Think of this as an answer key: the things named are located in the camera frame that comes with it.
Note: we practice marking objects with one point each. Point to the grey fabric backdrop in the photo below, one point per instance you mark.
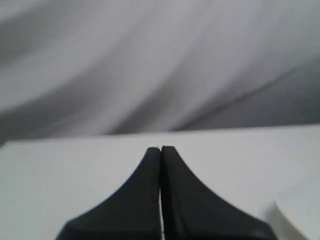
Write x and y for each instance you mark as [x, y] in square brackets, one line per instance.
[71, 68]

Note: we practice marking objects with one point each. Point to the white square ceramic plate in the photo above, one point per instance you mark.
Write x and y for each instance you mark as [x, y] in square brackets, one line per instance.
[300, 205]

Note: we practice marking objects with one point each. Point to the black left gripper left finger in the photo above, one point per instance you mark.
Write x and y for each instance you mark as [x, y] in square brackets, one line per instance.
[130, 213]

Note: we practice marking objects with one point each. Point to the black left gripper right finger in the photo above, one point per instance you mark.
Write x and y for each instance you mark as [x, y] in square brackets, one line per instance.
[191, 211]

